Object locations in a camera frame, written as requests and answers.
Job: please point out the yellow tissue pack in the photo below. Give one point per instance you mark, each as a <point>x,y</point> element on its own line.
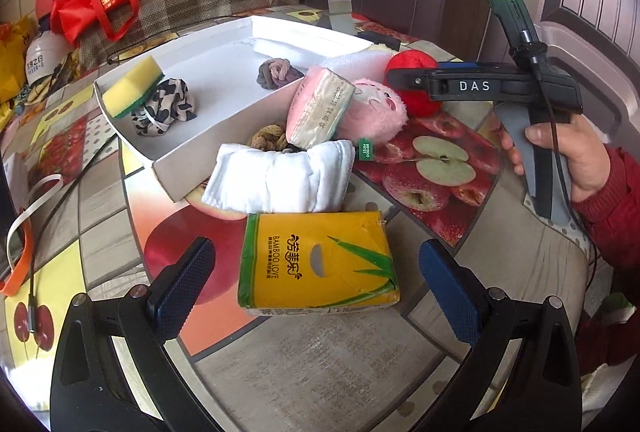
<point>302,263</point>

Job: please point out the yellow green sponge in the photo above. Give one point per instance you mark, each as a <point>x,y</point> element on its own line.
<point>133,88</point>

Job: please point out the plaid covered bench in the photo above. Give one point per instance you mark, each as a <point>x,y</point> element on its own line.
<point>160,17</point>

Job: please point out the white foam strip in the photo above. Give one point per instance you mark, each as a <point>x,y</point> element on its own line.
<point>367,64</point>

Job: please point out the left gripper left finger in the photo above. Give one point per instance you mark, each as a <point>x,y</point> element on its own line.
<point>174,292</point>

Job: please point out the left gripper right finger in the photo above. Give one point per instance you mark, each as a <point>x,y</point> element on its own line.
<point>458,292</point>

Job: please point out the white helmet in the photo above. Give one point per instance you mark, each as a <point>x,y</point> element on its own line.
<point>45,52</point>

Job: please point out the red plush apple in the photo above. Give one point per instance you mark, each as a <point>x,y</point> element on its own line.
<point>405,73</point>

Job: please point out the right hand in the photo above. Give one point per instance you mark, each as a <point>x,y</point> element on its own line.
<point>587,158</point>

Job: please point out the yellow paper bag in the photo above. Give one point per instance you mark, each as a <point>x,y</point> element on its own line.
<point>14,41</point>

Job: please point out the red sleeve forearm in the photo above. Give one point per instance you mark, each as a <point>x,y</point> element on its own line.
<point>612,215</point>

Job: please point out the black white patterned cloth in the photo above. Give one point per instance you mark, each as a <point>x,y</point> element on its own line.
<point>170,102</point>

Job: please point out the pink tissue pack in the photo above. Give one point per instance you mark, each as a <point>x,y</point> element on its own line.
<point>319,103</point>

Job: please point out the pink plush toy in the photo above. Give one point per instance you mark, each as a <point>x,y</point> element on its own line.
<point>375,113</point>

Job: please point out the white cardboard tray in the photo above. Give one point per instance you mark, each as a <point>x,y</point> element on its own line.
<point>220,68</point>

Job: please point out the brown knotted scrunchie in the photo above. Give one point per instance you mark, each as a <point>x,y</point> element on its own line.
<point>269,138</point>

